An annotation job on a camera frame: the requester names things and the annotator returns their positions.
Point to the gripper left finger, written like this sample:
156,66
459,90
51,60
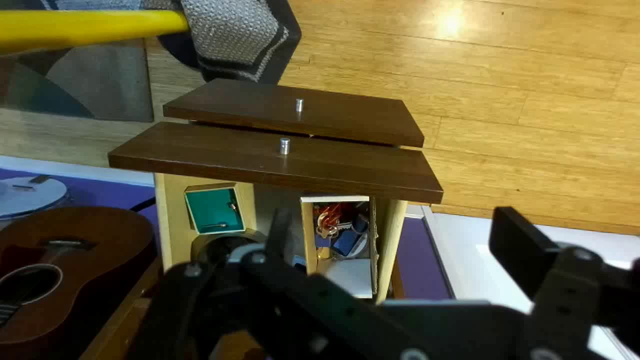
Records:
300,310

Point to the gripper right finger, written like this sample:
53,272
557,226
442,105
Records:
565,295

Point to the white box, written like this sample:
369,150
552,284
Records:
350,277

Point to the white shelf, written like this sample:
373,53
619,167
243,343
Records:
465,260

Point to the teal box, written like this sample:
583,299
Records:
214,210

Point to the wooden chest of drawers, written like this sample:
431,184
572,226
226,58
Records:
280,170

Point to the silver drawer knob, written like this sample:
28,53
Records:
299,105
285,146

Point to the dark brown front drawer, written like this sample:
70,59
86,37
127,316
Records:
250,110
225,160

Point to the bunch of keys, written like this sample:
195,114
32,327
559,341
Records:
327,220

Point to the purple mat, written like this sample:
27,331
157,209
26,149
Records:
425,260

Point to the brown ukulele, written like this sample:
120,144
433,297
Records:
75,260

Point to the grey knit blanket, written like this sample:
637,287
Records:
230,35

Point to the white round disc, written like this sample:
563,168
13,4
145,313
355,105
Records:
27,195

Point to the patterned grey rug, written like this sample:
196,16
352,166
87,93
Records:
90,85

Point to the yellow pole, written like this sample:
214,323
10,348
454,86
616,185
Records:
90,27

